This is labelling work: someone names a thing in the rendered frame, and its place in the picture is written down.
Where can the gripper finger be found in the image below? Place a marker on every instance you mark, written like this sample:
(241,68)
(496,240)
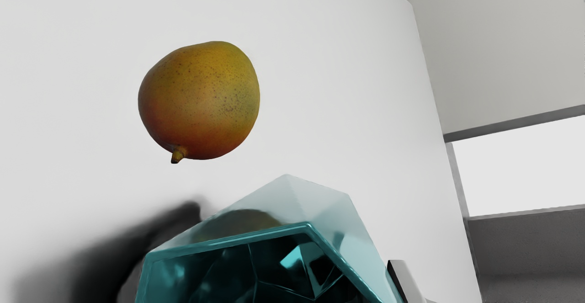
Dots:
(406,282)

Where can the teal faceted mug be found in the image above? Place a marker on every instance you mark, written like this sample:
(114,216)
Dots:
(283,252)

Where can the orange-green mango fruit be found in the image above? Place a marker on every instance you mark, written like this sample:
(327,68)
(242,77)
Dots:
(199,99)

